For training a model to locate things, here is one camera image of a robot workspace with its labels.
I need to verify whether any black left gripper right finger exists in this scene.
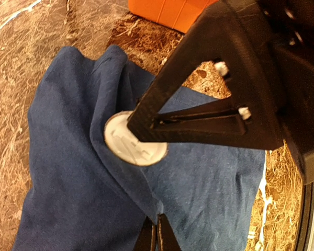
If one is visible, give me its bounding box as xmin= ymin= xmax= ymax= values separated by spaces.
xmin=157 ymin=214 xmax=181 ymax=251

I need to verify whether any round gold white brooch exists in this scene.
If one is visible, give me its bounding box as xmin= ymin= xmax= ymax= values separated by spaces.
xmin=104 ymin=111 xmax=168 ymax=167

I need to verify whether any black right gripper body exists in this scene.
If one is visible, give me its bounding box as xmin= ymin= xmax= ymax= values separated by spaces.
xmin=258 ymin=1 xmax=314 ymax=184

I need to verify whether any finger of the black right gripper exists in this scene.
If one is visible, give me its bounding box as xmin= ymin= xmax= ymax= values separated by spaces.
xmin=138 ymin=99 xmax=283 ymax=150
xmin=128 ymin=1 xmax=277 ymax=139

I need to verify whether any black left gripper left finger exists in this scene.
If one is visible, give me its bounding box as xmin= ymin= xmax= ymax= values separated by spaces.
xmin=133 ymin=217 xmax=156 ymax=251

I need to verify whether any blue printed t-shirt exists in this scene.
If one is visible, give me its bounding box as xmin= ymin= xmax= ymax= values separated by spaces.
xmin=13 ymin=45 xmax=265 ymax=250

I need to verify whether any orange plastic basket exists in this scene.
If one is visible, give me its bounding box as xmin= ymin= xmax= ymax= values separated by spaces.
xmin=128 ymin=0 xmax=217 ymax=33

